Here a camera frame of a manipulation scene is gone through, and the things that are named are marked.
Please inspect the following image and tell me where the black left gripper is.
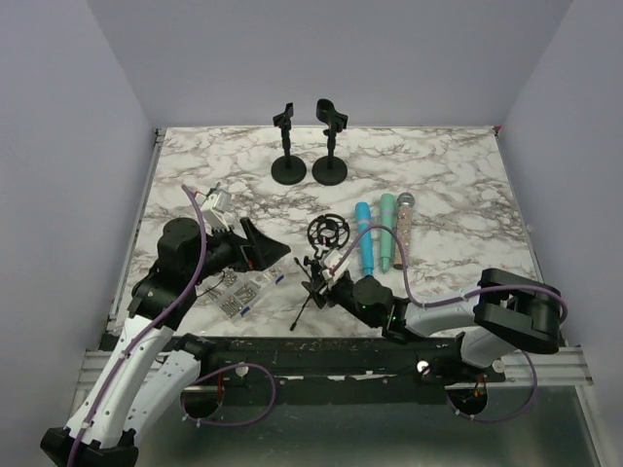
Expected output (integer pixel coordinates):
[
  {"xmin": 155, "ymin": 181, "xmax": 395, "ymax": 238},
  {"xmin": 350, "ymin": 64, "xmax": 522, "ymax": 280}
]
[{"xmin": 187, "ymin": 217, "xmax": 290, "ymax": 285}]

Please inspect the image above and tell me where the black tripod shock-mount stand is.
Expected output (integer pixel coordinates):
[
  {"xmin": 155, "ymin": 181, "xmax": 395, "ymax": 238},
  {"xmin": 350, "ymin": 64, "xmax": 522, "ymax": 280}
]
[{"xmin": 289, "ymin": 213, "xmax": 350, "ymax": 331}]

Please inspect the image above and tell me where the blue microphone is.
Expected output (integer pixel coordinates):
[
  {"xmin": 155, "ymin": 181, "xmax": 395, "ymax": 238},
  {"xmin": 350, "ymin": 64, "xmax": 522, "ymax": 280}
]
[{"xmin": 354, "ymin": 201, "xmax": 374, "ymax": 276}]

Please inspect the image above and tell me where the black round-base stand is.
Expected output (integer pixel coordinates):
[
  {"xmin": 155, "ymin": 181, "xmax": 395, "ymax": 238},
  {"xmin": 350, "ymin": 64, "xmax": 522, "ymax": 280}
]
[
  {"xmin": 312, "ymin": 98, "xmax": 348, "ymax": 186},
  {"xmin": 271, "ymin": 102, "xmax": 307, "ymax": 186}
]

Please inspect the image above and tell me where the glitter rhinestone microphone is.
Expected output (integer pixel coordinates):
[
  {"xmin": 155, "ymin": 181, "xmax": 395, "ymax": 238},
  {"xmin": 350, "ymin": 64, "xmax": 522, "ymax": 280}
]
[{"xmin": 393, "ymin": 192, "xmax": 415, "ymax": 269}]

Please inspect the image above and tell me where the mint green microphone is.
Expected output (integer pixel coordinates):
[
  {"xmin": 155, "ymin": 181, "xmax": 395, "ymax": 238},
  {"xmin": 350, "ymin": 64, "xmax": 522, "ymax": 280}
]
[{"xmin": 380, "ymin": 194, "xmax": 395, "ymax": 273}]

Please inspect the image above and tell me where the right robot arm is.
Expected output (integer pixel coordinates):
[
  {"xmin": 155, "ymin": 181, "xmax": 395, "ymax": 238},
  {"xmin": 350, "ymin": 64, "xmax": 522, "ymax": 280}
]
[{"xmin": 306, "ymin": 269, "xmax": 568, "ymax": 381}]

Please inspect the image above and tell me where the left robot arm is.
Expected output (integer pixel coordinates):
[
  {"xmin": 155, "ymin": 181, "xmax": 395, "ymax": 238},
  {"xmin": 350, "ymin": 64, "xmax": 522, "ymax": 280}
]
[{"xmin": 41, "ymin": 218, "xmax": 291, "ymax": 466}]

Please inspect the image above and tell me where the clear plastic screw box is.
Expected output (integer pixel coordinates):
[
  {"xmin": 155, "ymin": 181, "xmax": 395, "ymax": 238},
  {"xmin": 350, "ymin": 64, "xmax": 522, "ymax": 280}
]
[{"xmin": 197, "ymin": 267, "xmax": 285, "ymax": 321}]

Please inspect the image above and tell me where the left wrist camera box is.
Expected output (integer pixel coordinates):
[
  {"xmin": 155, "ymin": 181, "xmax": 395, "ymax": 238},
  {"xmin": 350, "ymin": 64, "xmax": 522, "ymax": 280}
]
[{"xmin": 195, "ymin": 187, "xmax": 232, "ymax": 231}]

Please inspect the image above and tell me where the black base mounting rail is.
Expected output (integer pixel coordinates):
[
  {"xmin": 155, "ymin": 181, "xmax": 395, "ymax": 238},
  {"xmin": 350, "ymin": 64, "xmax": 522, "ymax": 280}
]
[{"xmin": 96, "ymin": 329, "xmax": 510, "ymax": 408}]

